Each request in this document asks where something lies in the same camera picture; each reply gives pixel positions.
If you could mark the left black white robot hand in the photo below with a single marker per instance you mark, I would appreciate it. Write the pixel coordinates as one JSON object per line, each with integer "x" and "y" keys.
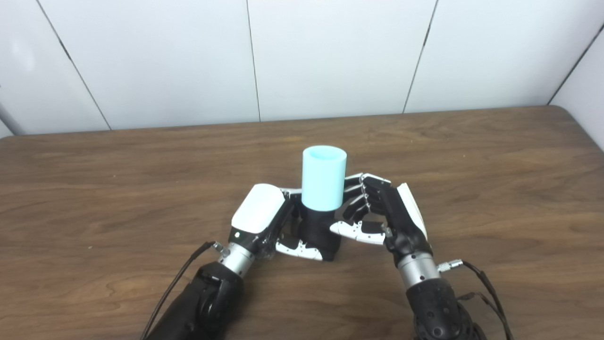
{"x": 259, "y": 208}

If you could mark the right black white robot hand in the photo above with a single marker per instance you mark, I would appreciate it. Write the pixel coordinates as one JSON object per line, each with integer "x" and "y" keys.
{"x": 401, "y": 222}

